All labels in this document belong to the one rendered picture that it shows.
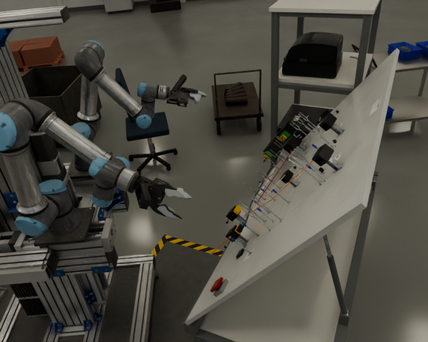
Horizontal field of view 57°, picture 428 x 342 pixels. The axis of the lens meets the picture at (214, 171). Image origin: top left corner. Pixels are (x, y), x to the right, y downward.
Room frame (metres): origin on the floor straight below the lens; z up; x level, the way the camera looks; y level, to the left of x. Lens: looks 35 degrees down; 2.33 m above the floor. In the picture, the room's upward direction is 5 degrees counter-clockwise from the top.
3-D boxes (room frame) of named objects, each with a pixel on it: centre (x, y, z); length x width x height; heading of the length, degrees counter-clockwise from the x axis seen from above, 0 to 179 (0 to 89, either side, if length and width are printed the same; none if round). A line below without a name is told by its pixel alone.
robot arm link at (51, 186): (1.36, 0.70, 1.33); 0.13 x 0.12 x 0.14; 166
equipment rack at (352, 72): (2.24, -0.72, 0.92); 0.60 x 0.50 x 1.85; 152
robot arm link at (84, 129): (1.86, 0.69, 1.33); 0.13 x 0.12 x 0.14; 178
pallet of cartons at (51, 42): (7.33, 3.21, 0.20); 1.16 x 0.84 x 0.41; 89
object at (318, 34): (2.17, -0.62, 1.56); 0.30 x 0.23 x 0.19; 64
